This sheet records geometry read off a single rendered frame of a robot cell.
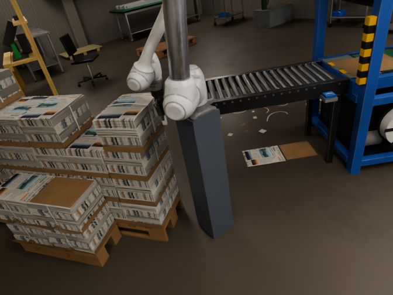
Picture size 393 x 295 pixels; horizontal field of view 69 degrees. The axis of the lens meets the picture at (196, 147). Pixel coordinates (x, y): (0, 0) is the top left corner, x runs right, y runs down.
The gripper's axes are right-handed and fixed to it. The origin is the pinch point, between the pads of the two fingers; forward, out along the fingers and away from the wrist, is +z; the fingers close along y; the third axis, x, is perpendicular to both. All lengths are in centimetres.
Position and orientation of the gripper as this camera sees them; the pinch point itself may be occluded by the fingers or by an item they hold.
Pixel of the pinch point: (164, 119)
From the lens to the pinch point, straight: 178.2
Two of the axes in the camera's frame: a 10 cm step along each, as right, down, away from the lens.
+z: 1.6, 8.3, 5.4
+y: -2.9, 5.6, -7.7
